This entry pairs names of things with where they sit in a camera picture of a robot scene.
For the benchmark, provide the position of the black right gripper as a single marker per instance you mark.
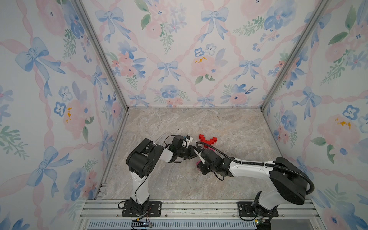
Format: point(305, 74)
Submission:
point(201, 168)

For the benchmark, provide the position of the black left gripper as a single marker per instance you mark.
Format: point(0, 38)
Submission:
point(191, 153)

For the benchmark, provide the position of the aluminium corner post left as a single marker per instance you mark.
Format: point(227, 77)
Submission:
point(86, 22)

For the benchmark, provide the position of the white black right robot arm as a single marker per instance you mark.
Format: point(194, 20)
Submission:
point(288, 184)

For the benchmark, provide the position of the aluminium corner post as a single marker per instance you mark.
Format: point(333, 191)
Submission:
point(299, 45)
point(86, 22)

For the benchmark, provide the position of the aluminium corner post right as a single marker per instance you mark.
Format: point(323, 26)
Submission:
point(299, 45)

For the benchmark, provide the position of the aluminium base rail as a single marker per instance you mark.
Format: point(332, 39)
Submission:
point(197, 215)

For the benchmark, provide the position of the red 2x4 lego brick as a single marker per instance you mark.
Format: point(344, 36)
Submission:
point(210, 141)

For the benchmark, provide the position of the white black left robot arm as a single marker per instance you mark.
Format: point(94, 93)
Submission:
point(142, 161)

